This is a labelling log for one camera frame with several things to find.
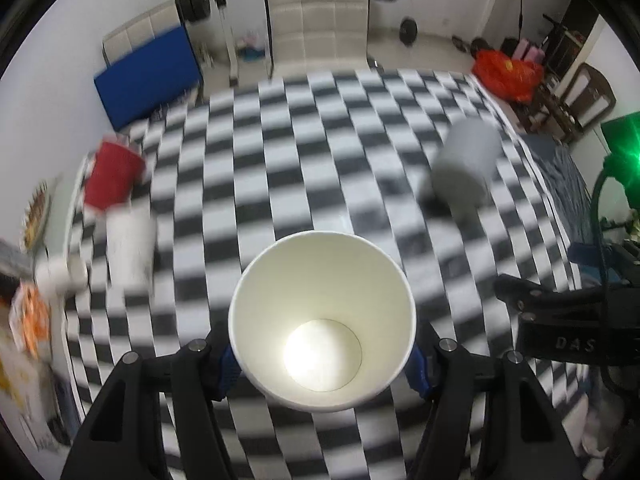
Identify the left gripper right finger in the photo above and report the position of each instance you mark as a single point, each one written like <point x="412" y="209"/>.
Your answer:
<point x="489" y="417"/>

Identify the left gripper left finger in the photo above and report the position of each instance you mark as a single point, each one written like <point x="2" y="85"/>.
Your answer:
<point x="121" y="436"/>

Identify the small white paper cup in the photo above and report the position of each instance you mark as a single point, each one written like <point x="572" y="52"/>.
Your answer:
<point x="61" y="275"/>

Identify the white patterned paper cup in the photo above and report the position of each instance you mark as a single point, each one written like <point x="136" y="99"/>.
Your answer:
<point x="130" y="244"/>

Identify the red plastic cup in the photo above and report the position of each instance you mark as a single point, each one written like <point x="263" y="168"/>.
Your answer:
<point x="116" y="169"/>

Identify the grey cloth pile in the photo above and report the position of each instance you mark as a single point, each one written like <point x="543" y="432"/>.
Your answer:
<point x="568" y="190"/>

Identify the orange snack packet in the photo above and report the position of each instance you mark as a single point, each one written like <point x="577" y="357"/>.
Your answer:
<point x="29" y="321"/>

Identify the grey mug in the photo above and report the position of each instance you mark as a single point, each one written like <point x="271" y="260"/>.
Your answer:
<point x="462" y="172"/>

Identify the dark wooden chair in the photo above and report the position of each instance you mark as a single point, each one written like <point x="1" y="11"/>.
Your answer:
<point x="585" y="102"/>

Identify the plate of snacks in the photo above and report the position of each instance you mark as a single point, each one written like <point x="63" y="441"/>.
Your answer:
<point x="35" y="217"/>

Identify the checkered tablecloth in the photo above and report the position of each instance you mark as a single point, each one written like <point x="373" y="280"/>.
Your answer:
<point x="328" y="172"/>

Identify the orange plastic bag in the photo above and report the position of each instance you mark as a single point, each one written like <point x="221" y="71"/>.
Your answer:
<point x="510" y="80"/>

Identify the blue backed chair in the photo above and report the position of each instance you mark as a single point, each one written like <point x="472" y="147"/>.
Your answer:
<point x="149" y="62"/>

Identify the small black dumbbell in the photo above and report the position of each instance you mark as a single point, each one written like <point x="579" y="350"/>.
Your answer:
<point x="408" y="31"/>

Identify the white padded chair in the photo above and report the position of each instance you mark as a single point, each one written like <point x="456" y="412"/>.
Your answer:
<point x="305" y="36"/>

